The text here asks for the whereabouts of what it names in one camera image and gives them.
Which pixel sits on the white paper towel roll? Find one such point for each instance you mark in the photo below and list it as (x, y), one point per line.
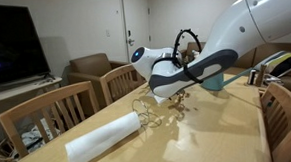
(102, 140)

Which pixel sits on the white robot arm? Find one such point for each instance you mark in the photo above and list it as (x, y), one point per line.
(236, 36)

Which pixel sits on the wooden slat back chair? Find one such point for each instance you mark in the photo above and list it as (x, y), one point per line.
(118, 72)
(287, 107)
(36, 101)

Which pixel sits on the brown upholstered armchair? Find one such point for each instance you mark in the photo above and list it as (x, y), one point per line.
(88, 65)

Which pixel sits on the white door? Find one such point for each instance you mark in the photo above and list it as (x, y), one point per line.
(137, 18)

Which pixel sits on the teal watering can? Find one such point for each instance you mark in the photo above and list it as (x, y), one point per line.
(214, 82)

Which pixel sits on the black silver can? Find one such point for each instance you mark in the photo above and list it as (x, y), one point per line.
(251, 77)

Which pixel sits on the small wooden object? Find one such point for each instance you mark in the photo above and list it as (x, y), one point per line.
(260, 76)

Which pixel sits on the white television stand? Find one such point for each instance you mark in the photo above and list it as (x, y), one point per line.
(19, 89)

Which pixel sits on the white grey floor cloth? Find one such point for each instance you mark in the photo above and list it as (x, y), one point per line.
(31, 138)

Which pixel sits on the striped throw pillow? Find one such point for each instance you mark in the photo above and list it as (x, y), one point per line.
(281, 62)

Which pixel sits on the black flat screen television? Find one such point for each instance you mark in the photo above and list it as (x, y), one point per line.
(10, 44)

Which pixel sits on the wicker basket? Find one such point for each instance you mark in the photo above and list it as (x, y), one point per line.
(2, 159)

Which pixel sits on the white light switch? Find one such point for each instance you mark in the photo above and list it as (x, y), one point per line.
(107, 33)

